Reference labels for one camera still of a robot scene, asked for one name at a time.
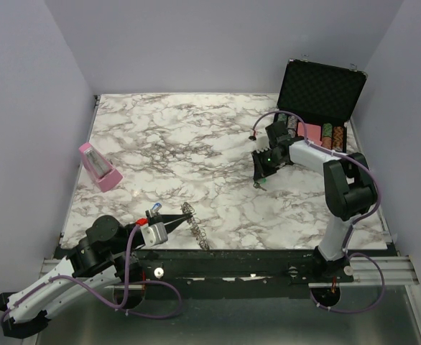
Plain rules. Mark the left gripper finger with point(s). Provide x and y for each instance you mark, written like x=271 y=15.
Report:
x=174 y=218
x=171 y=227

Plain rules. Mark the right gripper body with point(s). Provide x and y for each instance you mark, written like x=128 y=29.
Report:
x=270 y=161

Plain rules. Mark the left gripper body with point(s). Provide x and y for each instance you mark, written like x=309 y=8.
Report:
x=135 y=241

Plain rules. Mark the metal key ring disc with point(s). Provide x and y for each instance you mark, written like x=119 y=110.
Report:
x=195 y=229

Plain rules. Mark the green tagged key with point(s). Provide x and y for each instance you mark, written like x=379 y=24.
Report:
x=260 y=185

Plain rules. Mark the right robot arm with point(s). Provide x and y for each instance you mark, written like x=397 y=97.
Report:
x=350 y=190

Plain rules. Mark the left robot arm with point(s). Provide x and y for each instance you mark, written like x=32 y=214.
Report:
x=103 y=263

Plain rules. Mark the pink playing card deck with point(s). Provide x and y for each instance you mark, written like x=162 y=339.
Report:
x=311 y=132

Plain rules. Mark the pink metronome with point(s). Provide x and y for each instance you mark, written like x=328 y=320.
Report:
x=102 y=173

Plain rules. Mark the black poker chip case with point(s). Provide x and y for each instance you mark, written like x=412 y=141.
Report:
x=322 y=95

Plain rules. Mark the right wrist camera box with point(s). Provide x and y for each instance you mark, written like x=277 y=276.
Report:
x=262 y=144

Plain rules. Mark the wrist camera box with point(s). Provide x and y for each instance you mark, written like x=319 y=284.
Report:
x=154 y=234
x=262 y=144

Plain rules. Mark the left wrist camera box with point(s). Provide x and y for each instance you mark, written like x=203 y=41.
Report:
x=154 y=234

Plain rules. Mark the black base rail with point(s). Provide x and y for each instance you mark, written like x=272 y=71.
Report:
x=232 y=274

